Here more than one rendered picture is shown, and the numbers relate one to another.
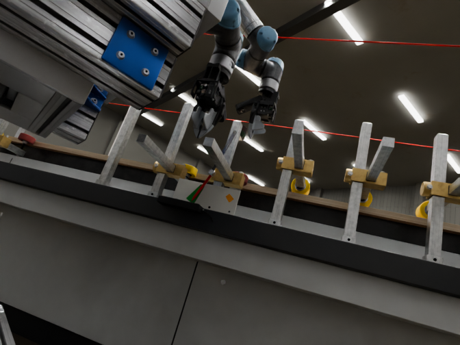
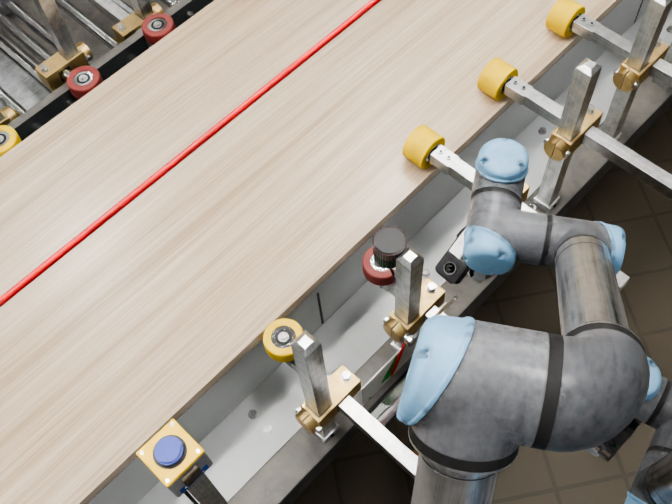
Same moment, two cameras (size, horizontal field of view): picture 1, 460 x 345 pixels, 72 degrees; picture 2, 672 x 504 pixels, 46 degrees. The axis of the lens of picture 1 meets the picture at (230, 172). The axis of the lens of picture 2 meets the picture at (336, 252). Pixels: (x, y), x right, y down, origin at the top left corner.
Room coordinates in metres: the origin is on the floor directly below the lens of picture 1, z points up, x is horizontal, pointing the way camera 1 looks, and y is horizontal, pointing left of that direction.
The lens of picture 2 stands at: (0.97, 0.66, 2.31)
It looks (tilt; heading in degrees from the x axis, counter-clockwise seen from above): 60 degrees down; 301
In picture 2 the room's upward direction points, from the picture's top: 6 degrees counter-clockwise
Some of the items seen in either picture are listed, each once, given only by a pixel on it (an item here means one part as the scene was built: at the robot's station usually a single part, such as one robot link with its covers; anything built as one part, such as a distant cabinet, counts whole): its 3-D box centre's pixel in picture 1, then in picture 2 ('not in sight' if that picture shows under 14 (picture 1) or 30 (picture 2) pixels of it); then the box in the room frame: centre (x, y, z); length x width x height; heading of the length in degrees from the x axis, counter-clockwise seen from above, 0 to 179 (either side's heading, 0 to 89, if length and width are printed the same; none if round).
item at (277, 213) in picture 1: (287, 174); not in sight; (1.12, -0.21, 0.91); 0.03 x 0.03 x 0.48; 71
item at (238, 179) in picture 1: (226, 179); (413, 310); (1.20, 0.01, 0.85); 0.13 x 0.06 x 0.05; 71
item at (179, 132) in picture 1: (172, 150); (316, 393); (1.28, 0.26, 0.92); 0.03 x 0.03 x 0.48; 71
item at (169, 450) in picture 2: not in sight; (169, 451); (1.37, 0.51, 1.22); 0.04 x 0.04 x 0.02
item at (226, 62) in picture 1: (221, 68); not in sight; (0.81, 0.12, 1.05); 0.08 x 0.08 x 0.05
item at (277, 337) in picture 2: (185, 177); (286, 347); (1.39, 0.18, 0.85); 0.08 x 0.08 x 0.11
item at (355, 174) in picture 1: (365, 179); (572, 132); (1.03, -0.47, 0.95); 0.13 x 0.06 x 0.05; 71
